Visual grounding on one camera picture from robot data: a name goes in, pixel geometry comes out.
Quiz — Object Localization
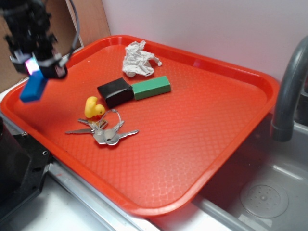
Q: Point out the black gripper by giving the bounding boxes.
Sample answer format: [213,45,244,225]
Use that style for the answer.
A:
[0,0,68,79]

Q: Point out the blue rectangular block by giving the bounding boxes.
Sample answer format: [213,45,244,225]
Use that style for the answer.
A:
[20,72,48,103]

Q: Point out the yellow rubber duck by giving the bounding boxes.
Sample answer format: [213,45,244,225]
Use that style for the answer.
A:
[84,96,105,118]

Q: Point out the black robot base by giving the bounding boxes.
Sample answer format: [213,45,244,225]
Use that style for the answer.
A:
[0,119,50,222]

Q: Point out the black rectangular block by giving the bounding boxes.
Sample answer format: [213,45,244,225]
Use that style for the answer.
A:
[97,78,134,108]

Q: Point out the green rectangular block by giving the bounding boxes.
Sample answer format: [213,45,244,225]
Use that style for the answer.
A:
[131,76,171,100]

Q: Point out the crumpled white paper towel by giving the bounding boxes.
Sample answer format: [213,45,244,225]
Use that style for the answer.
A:
[122,40,162,78]

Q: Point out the silver key bunch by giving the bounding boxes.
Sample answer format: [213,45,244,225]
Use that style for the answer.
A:
[65,109,139,146]

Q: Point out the red plastic tray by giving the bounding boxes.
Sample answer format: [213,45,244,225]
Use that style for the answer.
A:
[0,35,279,217]

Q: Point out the grey sink faucet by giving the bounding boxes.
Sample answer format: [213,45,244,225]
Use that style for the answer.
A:
[270,37,308,142]

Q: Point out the grey plastic sink basin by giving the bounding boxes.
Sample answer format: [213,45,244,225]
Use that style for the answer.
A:
[194,116,308,231]

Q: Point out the round sink drain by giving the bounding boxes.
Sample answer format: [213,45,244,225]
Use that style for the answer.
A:
[240,180,289,218]

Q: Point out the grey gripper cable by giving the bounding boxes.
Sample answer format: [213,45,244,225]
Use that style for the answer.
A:
[61,0,81,65]

